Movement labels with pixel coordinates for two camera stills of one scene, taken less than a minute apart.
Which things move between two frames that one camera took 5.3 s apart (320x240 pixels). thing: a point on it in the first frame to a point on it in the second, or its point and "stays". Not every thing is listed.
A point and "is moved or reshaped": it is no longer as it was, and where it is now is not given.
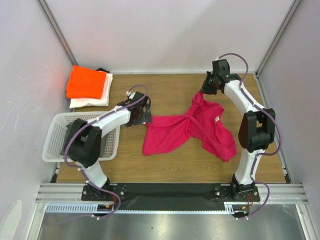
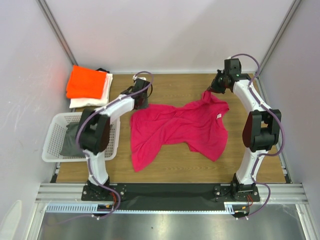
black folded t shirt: [102, 69] stays
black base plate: [171, 196] stays
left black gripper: [145, 117] to [145, 105]
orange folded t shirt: [85, 83] stays
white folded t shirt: [103, 101] stays
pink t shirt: [204, 120] is moved or reshaped
